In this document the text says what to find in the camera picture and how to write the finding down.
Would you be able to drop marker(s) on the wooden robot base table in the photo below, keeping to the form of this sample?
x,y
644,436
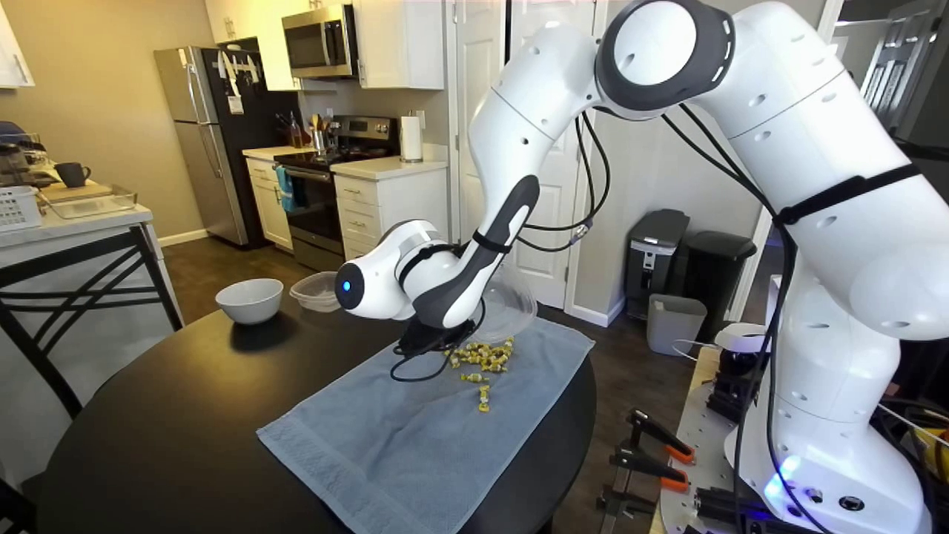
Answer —
x,y
703,432

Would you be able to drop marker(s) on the paper towel roll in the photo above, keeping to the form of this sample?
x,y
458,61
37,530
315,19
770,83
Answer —
x,y
411,140

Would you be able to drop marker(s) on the stainless microwave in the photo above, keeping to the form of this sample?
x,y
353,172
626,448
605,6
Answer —
x,y
321,42

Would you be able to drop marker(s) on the round black table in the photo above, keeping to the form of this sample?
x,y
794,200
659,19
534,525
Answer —
x,y
169,442

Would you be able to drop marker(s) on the black mug on counter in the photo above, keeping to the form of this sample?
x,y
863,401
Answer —
x,y
71,172

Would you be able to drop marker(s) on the black chair right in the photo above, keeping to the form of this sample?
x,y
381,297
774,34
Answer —
x,y
39,319

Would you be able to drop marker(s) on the white ceramic bowl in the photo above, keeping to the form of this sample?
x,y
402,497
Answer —
x,y
249,300

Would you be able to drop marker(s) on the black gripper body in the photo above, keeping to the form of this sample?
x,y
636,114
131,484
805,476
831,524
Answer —
x,y
423,338

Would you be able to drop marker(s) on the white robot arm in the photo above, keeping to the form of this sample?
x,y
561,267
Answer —
x,y
869,236

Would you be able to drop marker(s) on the black trash can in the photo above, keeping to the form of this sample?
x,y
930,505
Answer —
x,y
666,255

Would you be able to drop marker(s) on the black orange clamp lower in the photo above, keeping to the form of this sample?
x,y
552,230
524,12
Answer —
x,y
644,463

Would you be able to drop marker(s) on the small grey bin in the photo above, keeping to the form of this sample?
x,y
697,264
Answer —
x,y
673,324

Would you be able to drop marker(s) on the black orange clamp upper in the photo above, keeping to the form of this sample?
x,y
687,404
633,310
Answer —
x,y
648,424

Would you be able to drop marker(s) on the blue towel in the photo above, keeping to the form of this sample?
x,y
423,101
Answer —
x,y
420,459

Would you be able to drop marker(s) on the black stove oven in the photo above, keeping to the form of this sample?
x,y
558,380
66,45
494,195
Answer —
x,y
310,181

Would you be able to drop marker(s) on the clear plastic bowl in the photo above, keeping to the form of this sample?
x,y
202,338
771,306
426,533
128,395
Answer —
x,y
503,315

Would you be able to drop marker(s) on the white upper cabinets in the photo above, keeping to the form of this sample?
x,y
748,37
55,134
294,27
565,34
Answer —
x,y
398,40

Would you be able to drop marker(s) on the black orange clamp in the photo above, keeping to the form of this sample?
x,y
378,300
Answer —
x,y
644,463
648,424

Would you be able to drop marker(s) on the yellow food pieces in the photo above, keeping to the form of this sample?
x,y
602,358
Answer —
x,y
481,365

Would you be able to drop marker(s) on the stainless steel refrigerator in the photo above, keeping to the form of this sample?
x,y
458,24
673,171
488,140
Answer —
x,y
220,107

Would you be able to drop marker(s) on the white kitchen counter cabinet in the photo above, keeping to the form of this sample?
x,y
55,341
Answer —
x,y
37,218

